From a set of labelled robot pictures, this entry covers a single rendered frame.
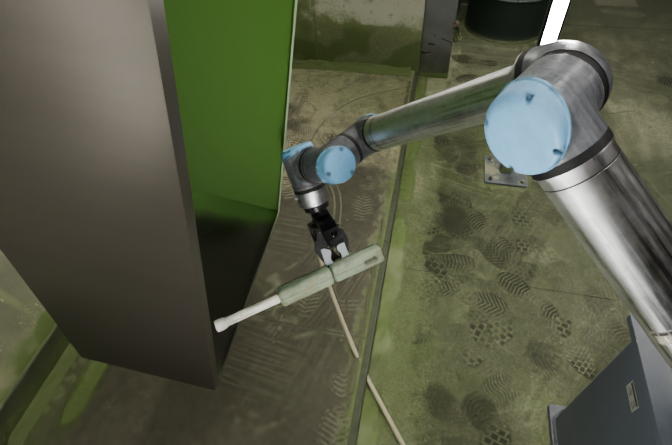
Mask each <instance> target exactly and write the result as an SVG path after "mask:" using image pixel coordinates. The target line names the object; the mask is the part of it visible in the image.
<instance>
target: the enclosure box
mask: <svg viewBox="0 0 672 445"><path fill-rule="evenodd" d="M297 2H298V0H0V249H1V251H2V252H3V253H4V255H5V256H6V257H7V259H8V260H9V261H10V263H11V264H12V265H13V267H14V268H15V269H16V271H17V272H18V273H19V275H20V276H21V277H22V279H23V280H24V281H25V283H26V284H27V285H28V287H29V288H30V289H31V291H32V292H33V293H34V295H35V296H36V297H37V299H38V300H39V301H40V303H41V304H42V305H43V307H44V308H45V309H46V311H47V312H48V313H49V315H50V316H51V317H52V319H53V320H54V321H55V323H56V324H57V325H58V327H59V328H60V329H61V331H62V332H63V333H64V335H65V336H66V337H67V339H68V340H69V341H70V343H71V344H72V345H73V347H74V348H75V349H76V351H77V352H78V353H79V355H80V356H81V357H82V358H86V359H90V360H94V361H98V362H102V363H106V364H110V365H114V366H118V367H122V368H126V369H130V370H134V371H138V372H142V373H146V374H150V375H154V376H158V377H163V378H167V379H171V380H175V381H179V382H183V383H187V384H191V385H195V386H199V387H203V388H207V389H211V390H215V391H216V388H217V386H218V383H219V380H220V377H221V374H222V372H223V369H224V366H225V363H226V360H227V357H228V355H229V352H230V349H231V346H232V343H233V341H234V338H235V335H236V332H237V329H238V327H239V324H240V321H239V322H237V323H234V324H232V325H230V326H228V327H227V328H226V329H225V330H223V331H221V332H218V331H217V330H216V327H215V324H214V321H215V320H217V319H219V318H222V317H227V316H230V315H232V314H234V313H236V312H238V311H241V310H243V309H245V307H246V304H247V301H248V299H249V296H250V293H251V290H252V287H253V285H254V282H255V279H256V276H257V273H258V271H259V268H260V265H261V262H262V259H263V257H264V254H265V251H266V248H267V245H268V243H269V240H270V237H271V234H272V231H273V228H274V226H275V223H276V220H277V217H278V214H279V212H280V201H281V189H282V178H283V166H284V165H283V161H282V158H281V154H282V152H283V151H285V143H286V131H287V119H288V107H289V96H290V84H291V72H292V61H293V49H294V37H295V25H296V14H297Z"/></svg>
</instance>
